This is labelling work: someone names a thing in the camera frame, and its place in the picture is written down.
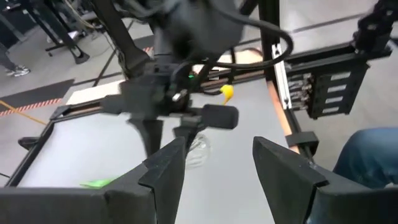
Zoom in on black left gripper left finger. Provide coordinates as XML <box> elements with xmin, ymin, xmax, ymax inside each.
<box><xmin>0</xmin><ymin>136</ymin><xmax>188</xmax><ymax>224</ymax></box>

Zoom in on black frame post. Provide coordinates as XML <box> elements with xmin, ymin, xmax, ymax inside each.
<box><xmin>257</xmin><ymin>0</ymin><xmax>280</xmax><ymax>82</ymax></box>

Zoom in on black table frame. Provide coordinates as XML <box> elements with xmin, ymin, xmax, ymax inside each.
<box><xmin>4</xmin><ymin>70</ymin><xmax>321</xmax><ymax>187</ymax></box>

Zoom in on red artificial tulip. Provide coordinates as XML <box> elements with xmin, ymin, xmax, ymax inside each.
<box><xmin>80</xmin><ymin>177</ymin><xmax>121</xmax><ymax>190</ymax></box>

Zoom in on person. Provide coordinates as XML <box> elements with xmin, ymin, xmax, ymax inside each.
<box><xmin>0</xmin><ymin>40</ymin><xmax>32</xmax><ymax>78</ymax></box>

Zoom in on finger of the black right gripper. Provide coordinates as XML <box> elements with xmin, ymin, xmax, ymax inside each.
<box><xmin>172</xmin><ymin>122</ymin><xmax>203</xmax><ymax>154</ymax></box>
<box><xmin>126</xmin><ymin>119</ymin><xmax>165</xmax><ymax>157</ymax></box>

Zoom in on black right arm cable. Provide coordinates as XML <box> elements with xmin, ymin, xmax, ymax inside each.
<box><xmin>205</xmin><ymin>6</ymin><xmax>295</xmax><ymax>71</ymax></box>

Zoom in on silver aluminium bracket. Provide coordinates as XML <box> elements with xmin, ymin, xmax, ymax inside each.
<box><xmin>272</xmin><ymin>43</ymin><xmax>292</xmax><ymax>110</ymax></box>

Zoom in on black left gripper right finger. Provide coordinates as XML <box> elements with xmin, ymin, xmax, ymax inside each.
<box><xmin>252</xmin><ymin>136</ymin><xmax>398</xmax><ymax>224</ymax></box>

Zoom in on black standing desk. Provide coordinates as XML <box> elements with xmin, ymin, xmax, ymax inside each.
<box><xmin>24</xmin><ymin>0</ymin><xmax>91</xmax><ymax>65</ymax></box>

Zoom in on clear glass vase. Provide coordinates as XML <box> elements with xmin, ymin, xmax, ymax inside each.
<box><xmin>185</xmin><ymin>133</ymin><xmax>213</xmax><ymax>169</ymax></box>

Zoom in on black hazard-striped floor mat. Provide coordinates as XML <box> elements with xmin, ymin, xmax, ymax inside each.
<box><xmin>0</xmin><ymin>79</ymin><xmax>75</xmax><ymax>118</ymax></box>

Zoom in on black labelled control box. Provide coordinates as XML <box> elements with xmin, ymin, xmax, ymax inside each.
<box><xmin>284</xmin><ymin>42</ymin><xmax>392</xmax><ymax>121</ymax></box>

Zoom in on yellow cable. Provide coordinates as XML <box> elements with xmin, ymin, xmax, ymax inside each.
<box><xmin>0</xmin><ymin>99</ymin><xmax>48</xmax><ymax>126</ymax></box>

